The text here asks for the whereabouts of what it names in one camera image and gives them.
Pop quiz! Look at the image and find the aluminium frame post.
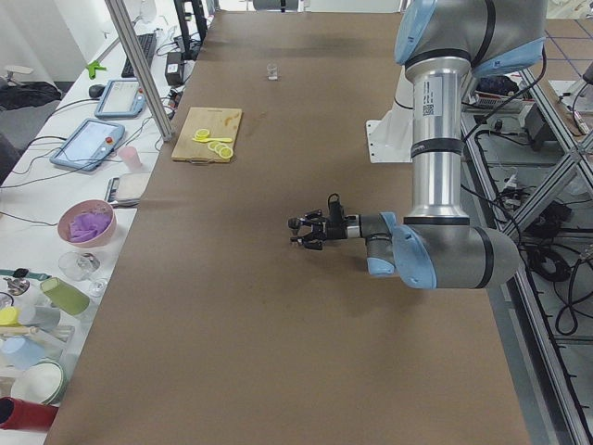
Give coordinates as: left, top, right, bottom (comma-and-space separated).
105, 0, 173, 142

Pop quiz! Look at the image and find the clear glass shaker cup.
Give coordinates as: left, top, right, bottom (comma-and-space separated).
267, 63, 279, 82

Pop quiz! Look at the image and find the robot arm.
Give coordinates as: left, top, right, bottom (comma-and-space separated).
288, 1, 547, 289

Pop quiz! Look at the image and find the red cylinder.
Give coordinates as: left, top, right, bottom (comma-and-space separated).
1, 397, 58, 432

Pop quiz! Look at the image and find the blue teach pendant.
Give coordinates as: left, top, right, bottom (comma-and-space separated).
50, 119, 125, 172
95, 78, 146, 120

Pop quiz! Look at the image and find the white mounting pillar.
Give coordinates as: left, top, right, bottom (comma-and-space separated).
366, 70, 413, 163

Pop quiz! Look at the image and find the green cup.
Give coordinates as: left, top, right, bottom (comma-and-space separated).
40, 277, 90, 316

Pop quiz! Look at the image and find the steel jigger measuring cup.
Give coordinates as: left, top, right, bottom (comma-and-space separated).
287, 218, 301, 244

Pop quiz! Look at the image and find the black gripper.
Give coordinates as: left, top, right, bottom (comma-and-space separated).
290, 209, 360, 250

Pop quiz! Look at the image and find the wine glass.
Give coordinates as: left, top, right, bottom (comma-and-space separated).
58, 251, 100, 281

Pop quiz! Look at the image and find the wooden cutting board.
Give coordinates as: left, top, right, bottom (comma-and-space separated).
171, 107, 243, 164

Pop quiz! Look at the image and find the yellow plastic knife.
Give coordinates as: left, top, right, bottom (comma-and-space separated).
192, 137, 233, 143

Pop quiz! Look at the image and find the black keyboard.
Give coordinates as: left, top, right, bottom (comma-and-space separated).
120, 32, 158, 79

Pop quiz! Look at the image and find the pink bowl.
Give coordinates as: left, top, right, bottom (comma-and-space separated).
57, 199, 117, 248

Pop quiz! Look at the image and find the pink cup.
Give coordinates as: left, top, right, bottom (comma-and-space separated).
118, 146, 143, 172

